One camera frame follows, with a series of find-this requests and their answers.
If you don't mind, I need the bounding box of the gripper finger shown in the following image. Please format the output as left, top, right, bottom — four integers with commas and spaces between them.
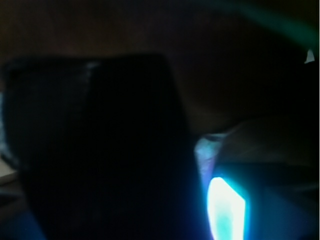
206, 163, 320, 240

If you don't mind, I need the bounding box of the black box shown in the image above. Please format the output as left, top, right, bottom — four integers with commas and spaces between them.
0, 54, 211, 240

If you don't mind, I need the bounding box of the green dimpled ball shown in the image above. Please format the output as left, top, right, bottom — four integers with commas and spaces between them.
235, 3, 320, 51

